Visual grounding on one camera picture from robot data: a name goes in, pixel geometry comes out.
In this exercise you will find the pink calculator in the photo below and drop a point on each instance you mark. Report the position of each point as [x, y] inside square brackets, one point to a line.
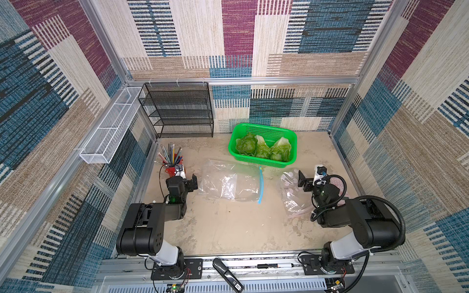
[341, 186]

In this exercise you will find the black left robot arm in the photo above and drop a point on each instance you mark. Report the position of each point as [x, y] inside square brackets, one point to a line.
[142, 233]

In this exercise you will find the clear blue-zip bag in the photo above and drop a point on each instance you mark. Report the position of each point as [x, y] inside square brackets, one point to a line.
[232, 181]

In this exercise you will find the chinese cabbage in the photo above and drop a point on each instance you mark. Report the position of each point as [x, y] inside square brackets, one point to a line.
[281, 150]

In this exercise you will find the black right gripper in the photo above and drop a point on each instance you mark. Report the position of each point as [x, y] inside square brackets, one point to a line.
[304, 179]

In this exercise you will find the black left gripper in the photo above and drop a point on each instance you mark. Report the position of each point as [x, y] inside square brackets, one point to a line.
[192, 185]

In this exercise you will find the black wire mesh shelf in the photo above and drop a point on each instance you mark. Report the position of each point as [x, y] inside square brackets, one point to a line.
[178, 109]

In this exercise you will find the white wire mesh tray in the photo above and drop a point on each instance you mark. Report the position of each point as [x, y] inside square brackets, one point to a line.
[105, 140]

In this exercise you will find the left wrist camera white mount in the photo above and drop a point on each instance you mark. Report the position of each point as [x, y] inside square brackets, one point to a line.
[179, 171]

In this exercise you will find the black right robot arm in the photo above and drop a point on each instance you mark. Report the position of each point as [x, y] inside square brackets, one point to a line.
[377, 225]

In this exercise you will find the polka dot zip-top bag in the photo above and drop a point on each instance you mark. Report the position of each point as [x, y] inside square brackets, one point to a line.
[295, 200]

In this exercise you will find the red metal pencil bucket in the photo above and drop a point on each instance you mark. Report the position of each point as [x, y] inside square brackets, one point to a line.
[169, 169]

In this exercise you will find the black handheld device on rail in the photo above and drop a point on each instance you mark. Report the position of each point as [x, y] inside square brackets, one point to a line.
[227, 275]

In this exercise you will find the green plastic perforated basket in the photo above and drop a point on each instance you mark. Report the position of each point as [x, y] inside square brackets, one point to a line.
[271, 135]

